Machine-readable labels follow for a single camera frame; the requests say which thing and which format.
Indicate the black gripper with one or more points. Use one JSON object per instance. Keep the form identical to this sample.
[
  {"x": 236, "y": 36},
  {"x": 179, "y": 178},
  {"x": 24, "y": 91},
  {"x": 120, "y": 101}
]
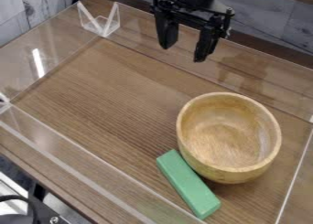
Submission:
[{"x": 206, "y": 14}]

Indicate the light wooden bowl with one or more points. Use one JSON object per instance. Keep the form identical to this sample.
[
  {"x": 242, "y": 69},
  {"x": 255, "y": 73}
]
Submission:
[{"x": 228, "y": 137}]

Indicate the green rectangular stick block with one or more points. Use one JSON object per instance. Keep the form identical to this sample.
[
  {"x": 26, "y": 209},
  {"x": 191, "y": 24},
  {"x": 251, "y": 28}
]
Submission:
[{"x": 188, "y": 185}]

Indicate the clear acrylic corner bracket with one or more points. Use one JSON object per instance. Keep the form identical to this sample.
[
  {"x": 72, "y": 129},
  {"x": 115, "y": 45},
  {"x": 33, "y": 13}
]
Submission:
[{"x": 100, "y": 25}]

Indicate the black metal bracket with screw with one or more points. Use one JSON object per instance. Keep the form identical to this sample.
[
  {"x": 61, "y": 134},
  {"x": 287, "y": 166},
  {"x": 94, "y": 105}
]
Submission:
[{"x": 46, "y": 215}]

